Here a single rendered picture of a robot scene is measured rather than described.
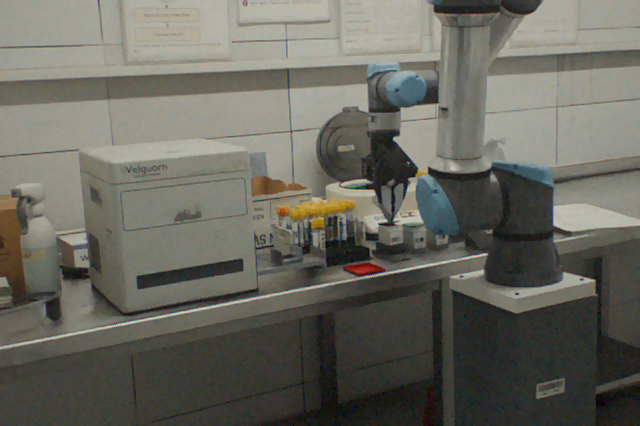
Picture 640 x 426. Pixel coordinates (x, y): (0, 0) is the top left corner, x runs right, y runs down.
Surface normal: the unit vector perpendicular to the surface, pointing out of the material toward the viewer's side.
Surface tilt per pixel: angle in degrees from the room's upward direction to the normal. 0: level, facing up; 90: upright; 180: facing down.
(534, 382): 90
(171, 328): 90
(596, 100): 90
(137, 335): 90
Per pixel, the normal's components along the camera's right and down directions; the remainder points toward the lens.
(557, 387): 0.48, 0.15
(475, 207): 0.30, 0.29
